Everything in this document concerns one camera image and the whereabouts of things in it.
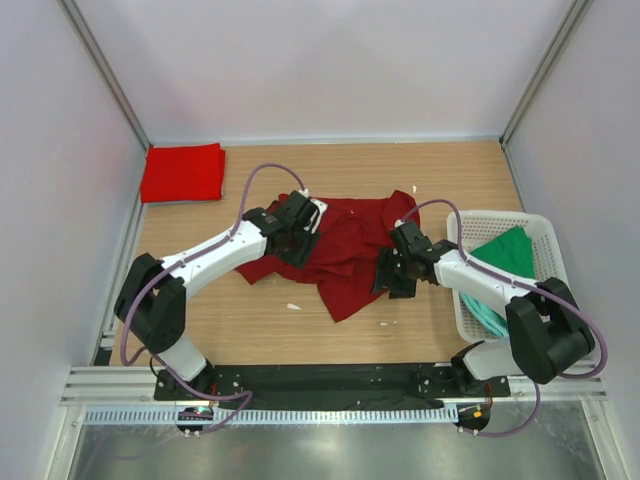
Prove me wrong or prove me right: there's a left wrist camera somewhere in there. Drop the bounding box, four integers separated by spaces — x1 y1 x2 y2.
296 189 328 233

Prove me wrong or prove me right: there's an aluminium frame rail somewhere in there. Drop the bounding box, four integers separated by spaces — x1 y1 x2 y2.
61 363 607 411

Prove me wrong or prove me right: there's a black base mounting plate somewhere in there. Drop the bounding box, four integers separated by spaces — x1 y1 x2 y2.
152 363 511 412

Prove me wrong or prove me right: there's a folded bright red t shirt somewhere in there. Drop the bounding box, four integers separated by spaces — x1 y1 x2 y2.
140 143 226 204

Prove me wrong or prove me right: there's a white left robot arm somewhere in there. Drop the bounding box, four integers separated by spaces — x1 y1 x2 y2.
114 190 328 384

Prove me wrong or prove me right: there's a dark red t shirt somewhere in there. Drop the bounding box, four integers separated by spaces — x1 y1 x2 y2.
237 190 416 323

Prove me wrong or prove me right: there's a white slotted cable duct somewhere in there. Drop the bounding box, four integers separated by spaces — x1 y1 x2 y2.
83 405 458 427

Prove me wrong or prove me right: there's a green t shirt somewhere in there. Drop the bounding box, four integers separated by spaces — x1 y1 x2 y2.
471 226 535 279

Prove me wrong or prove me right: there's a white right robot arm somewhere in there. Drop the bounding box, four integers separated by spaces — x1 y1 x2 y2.
372 221 596 390

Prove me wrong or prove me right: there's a light teal t shirt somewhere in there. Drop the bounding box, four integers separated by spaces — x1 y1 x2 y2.
459 293 508 338

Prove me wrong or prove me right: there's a white plastic basket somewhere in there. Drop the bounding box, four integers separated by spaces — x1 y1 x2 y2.
452 210 569 344

